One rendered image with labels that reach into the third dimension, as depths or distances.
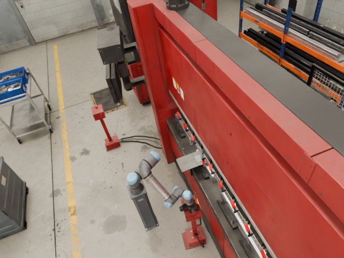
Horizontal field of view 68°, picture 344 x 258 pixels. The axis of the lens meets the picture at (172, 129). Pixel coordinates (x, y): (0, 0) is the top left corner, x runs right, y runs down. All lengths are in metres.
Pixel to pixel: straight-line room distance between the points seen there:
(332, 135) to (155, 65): 2.07
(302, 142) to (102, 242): 2.91
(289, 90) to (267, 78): 0.14
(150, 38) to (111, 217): 2.32
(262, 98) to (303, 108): 0.18
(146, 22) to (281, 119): 1.82
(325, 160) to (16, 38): 8.96
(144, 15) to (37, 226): 3.02
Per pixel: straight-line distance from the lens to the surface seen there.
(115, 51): 2.85
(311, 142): 1.10
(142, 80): 3.64
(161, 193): 2.32
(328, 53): 3.51
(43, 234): 3.99
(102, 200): 3.86
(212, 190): 2.59
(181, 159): 2.67
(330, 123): 1.20
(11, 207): 3.96
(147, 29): 2.68
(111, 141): 4.36
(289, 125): 1.15
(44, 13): 9.08
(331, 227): 1.20
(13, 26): 9.23
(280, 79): 1.40
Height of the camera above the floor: 3.07
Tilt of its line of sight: 44 degrees down
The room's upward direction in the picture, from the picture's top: 10 degrees counter-clockwise
